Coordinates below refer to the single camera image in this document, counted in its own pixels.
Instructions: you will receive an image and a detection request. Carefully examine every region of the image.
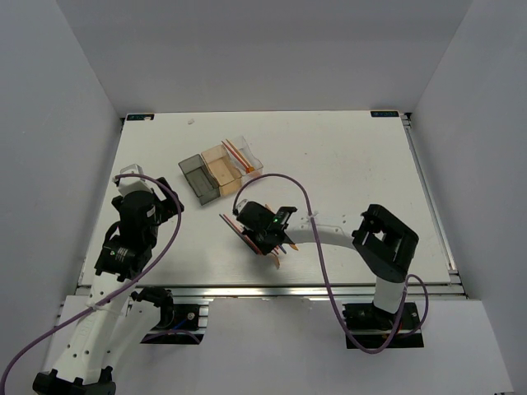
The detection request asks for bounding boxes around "red chopstick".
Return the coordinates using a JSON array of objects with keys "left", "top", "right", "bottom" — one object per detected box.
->
[{"left": 222, "top": 214, "right": 264, "bottom": 254}]

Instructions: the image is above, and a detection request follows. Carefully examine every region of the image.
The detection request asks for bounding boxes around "orange plastic knife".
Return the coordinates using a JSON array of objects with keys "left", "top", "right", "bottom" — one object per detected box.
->
[{"left": 265, "top": 204, "right": 298, "bottom": 251}]

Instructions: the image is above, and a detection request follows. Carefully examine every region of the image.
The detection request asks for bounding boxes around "orange yellow fork bottom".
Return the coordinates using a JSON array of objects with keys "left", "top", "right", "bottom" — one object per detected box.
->
[{"left": 269, "top": 250, "right": 283, "bottom": 269}]

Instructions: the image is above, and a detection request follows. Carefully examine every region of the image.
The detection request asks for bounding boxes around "orange plastic fork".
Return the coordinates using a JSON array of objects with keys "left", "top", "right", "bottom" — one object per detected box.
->
[{"left": 224, "top": 138, "right": 256, "bottom": 174}]

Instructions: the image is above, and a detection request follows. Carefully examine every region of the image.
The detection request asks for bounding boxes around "red plastic fork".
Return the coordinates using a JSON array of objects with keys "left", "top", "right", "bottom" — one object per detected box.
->
[{"left": 221, "top": 142, "right": 254, "bottom": 174}]

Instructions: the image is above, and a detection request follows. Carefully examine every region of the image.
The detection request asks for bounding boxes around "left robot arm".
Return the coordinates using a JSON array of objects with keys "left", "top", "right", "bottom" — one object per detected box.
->
[{"left": 32, "top": 173, "right": 184, "bottom": 394}]

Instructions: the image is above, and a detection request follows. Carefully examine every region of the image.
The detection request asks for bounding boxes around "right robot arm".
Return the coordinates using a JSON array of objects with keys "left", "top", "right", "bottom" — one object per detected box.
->
[{"left": 233, "top": 199, "right": 419, "bottom": 328}]

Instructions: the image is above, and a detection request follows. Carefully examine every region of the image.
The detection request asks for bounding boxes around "orange transparent container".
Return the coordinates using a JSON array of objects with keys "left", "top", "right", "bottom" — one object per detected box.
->
[{"left": 201, "top": 145, "right": 242, "bottom": 196}]

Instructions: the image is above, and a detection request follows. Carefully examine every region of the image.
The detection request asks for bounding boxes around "grey transparent container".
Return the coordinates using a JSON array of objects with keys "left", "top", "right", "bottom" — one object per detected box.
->
[{"left": 179, "top": 154, "right": 220, "bottom": 206}]

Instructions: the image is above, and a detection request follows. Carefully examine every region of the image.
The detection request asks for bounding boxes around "clear transparent container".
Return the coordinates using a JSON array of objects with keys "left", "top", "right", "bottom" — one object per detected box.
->
[{"left": 222, "top": 136, "right": 264, "bottom": 185}]

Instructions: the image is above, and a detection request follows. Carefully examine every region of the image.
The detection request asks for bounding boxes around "left blue table label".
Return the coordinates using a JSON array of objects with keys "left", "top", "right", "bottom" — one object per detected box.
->
[{"left": 126, "top": 114, "right": 155, "bottom": 122}]

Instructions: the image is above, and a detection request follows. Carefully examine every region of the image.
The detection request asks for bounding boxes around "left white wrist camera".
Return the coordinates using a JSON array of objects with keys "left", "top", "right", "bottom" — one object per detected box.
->
[{"left": 112, "top": 164, "right": 151, "bottom": 198}]

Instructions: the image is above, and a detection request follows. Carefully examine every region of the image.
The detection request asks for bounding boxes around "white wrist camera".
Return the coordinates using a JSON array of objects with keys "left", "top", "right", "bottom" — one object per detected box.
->
[
  {"left": 112, "top": 164, "right": 151, "bottom": 198},
  {"left": 232, "top": 199, "right": 248, "bottom": 216}
]

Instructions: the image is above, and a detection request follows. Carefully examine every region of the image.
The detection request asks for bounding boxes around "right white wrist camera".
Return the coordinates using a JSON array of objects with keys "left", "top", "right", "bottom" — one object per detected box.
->
[{"left": 232, "top": 199, "right": 248, "bottom": 216}]

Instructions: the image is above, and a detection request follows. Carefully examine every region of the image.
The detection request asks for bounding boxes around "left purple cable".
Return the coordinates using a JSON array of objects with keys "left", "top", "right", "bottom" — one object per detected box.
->
[{"left": 0, "top": 173, "right": 184, "bottom": 395}]

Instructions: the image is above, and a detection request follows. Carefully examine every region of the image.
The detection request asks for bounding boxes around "purple cable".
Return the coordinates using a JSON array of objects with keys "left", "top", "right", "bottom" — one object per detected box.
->
[
  {"left": 0, "top": 173, "right": 184, "bottom": 395},
  {"left": 232, "top": 172, "right": 430, "bottom": 355}
]

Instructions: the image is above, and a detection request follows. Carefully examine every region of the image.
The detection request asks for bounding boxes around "aluminium front rail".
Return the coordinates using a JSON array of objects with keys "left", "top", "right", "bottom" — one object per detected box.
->
[{"left": 76, "top": 282, "right": 469, "bottom": 300}]

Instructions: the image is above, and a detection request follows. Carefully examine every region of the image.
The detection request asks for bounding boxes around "aluminium rail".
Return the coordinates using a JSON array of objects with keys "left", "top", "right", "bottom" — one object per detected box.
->
[
  {"left": 76, "top": 282, "right": 469, "bottom": 300},
  {"left": 400, "top": 113, "right": 467, "bottom": 296}
]

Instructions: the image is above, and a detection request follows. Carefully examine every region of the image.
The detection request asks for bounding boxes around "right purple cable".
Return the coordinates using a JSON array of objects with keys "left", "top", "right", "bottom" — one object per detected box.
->
[{"left": 232, "top": 172, "right": 430, "bottom": 355}]

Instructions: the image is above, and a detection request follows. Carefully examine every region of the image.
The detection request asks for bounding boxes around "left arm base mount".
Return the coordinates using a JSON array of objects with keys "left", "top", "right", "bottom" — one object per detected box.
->
[{"left": 131, "top": 287, "right": 204, "bottom": 345}]

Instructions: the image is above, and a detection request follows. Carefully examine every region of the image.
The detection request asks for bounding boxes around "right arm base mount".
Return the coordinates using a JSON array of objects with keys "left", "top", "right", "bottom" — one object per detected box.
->
[{"left": 343, "top": 302, "right": 425, "bottom": 349}]

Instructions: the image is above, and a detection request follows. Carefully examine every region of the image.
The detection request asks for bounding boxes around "aluminium right rail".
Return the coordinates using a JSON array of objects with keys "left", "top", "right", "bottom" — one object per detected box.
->
[{"left": 400, "top": 113, "right": 467, "bottom": 296}]

